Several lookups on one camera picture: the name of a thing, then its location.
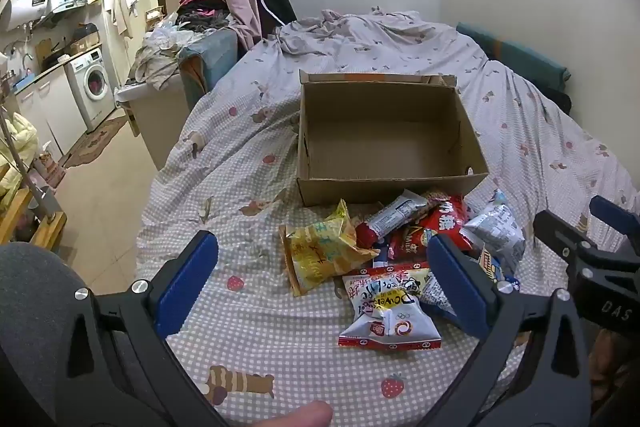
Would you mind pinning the brown cardboard box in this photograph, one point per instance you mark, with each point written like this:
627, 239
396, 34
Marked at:
380, 142

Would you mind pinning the yellow snack packet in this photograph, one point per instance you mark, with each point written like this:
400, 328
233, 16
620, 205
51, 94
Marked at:
320, 252

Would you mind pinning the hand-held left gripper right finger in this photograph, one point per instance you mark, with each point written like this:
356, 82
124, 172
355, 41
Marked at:
457, 287

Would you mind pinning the wooden stool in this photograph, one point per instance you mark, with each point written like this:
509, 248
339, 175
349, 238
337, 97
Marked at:
35, 227

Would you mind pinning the pale yellow quilt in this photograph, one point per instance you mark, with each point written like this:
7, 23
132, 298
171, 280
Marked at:
17, 152

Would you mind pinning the white packet with red trim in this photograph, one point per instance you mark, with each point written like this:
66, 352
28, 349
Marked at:
385, 312

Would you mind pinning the red snack packet white print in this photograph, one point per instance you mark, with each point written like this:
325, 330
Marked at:
450, 217

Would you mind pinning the white washing machine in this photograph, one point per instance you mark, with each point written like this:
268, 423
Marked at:
92, 82

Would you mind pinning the crumpled white cloth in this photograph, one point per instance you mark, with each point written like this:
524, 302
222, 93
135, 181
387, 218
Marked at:
157, 52

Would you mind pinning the white kitchen base cabinet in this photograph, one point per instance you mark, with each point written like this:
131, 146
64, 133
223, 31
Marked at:
50, 107

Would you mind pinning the teal pillow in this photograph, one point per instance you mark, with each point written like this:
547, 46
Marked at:
520, 54

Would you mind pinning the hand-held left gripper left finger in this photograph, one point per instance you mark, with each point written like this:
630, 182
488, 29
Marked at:
187, 287

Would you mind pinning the beige side table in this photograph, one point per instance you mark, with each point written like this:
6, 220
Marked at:
155, 122

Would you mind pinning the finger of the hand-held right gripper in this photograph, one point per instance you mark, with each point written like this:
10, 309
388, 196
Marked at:
557, 234
612, 213

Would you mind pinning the brown patterned rug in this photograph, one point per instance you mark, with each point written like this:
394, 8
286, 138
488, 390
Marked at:
97, 142

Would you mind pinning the person's right hand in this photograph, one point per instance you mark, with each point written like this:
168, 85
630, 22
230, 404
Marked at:
607, 362

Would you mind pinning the blue cartoon snack packet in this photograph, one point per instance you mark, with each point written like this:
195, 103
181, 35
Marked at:
492, 266

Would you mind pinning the white water heater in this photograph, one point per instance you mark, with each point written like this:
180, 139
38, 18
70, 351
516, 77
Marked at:
30, 2

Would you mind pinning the pile of dark clothes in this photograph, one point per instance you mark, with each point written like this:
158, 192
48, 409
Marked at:
205, 12

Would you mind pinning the person's left hand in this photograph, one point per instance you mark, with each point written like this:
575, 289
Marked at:
302, 414

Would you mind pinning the white and blue packet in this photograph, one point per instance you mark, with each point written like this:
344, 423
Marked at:
495, 227

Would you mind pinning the hanging white towel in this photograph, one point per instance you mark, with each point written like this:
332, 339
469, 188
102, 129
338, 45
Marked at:
122, 9

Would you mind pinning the red and white bar packet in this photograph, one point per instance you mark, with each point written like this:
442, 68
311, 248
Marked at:
395, 217

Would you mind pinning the dark red snack packet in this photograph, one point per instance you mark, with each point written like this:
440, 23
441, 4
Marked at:
410, 242

